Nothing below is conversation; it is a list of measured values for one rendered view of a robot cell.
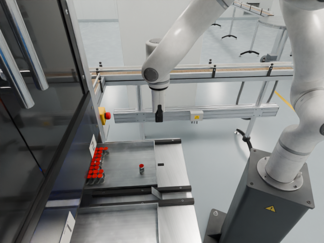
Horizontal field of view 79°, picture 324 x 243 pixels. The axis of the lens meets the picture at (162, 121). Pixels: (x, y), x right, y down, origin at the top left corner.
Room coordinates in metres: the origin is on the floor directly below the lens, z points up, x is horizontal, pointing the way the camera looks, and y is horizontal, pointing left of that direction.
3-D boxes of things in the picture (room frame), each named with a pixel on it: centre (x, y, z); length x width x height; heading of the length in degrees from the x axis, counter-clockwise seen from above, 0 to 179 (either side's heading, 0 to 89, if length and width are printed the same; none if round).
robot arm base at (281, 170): (0.58, -0.54, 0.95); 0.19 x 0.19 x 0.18
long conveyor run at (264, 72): (1.58, -0.19, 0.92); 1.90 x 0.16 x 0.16; 94
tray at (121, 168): (0.60, 0.20, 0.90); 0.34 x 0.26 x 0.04; 94
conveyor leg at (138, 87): (1.56, 0.21, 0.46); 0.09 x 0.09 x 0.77; 4
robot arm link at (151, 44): (0.68, 0.01, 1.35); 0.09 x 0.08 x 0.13; 169
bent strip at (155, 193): (0.45, -0.03, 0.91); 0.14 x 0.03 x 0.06; 95
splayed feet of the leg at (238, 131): (1.64, -0.94, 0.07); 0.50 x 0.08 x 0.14; 4
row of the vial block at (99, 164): (0.59, 0.29, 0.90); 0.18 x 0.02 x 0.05; 4
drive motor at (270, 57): (1.85, -1.06, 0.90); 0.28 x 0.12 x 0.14; 4
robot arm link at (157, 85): (0.68, 0.01, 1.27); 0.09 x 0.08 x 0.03; 4
